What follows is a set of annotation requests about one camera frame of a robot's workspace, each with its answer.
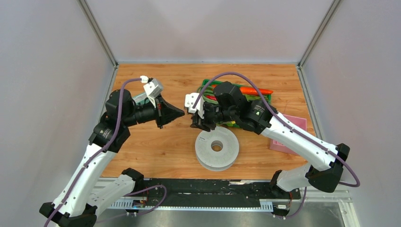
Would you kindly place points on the green plastic tray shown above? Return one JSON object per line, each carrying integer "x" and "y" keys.
{"x": 248, "y": 91}

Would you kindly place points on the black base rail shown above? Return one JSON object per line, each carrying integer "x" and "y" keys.
{"x": 208, "y": 195}

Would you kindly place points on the teal small box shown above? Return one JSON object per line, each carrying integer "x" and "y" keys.
{"x": 140, "y": 99}

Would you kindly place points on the pink plastic box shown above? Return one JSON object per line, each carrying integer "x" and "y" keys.
{"x": 276, "y": 146}

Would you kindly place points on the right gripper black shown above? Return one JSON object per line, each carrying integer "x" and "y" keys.
{"x": 204, "y": 124}

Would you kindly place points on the grey filament spool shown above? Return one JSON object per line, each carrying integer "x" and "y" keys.
{"x": 217, "y": 150}

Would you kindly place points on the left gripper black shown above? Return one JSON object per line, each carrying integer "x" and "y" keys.
{"x": 166, "y": 112}

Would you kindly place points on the green long beans bundle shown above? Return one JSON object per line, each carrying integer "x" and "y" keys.
{"x": 208, "y": 95}

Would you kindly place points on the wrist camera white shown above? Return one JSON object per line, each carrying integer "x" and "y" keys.
{"x": 193, "y": 103}
{"x": 152, "y": 87}

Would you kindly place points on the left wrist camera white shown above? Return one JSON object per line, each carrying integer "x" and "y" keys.
{"x": 152, "y": 87}

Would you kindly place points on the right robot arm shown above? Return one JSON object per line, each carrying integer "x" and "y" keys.
{"x": 325, "y": 160}

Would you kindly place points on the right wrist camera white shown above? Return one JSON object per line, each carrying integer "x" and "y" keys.
{"x": 193, "y": 103}

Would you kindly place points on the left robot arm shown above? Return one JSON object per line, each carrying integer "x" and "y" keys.
{"x": 77, "y": 205}

